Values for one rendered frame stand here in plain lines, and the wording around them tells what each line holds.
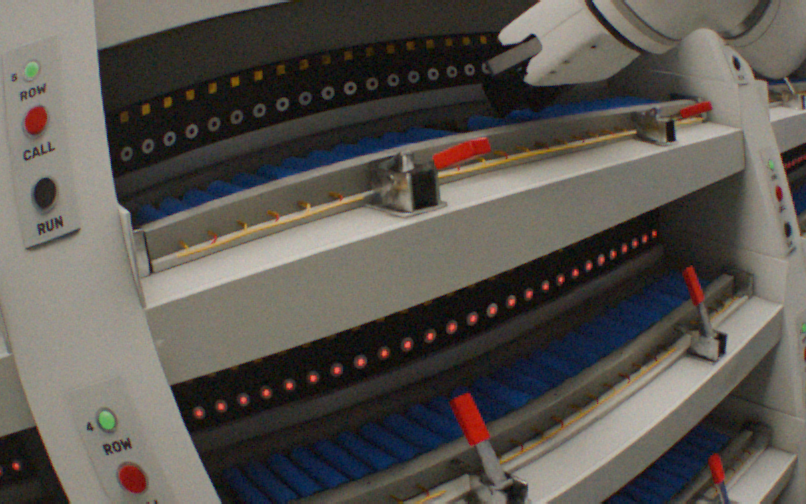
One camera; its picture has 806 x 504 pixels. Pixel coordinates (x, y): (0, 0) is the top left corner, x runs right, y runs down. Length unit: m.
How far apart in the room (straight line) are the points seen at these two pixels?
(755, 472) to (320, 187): 0.58
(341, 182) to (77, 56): 0.21
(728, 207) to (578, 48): 0.37
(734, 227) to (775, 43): 0.38
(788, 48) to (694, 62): 0.34
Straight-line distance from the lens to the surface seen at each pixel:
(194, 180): 0.55
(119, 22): 0.43
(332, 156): 0.54
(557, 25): 0.49
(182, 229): 0.44
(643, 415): 0.58
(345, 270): 0.42
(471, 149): 0.40
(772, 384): 0.84
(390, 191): 0.46
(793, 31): 0.47
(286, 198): 0.46
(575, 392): 0.59
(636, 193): 0.58
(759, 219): 0.78
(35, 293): 0.37
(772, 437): 0.87
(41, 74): 0.40
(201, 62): 0.64
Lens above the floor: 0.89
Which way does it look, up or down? level
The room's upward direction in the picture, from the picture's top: 18 degrees counter-clockwise
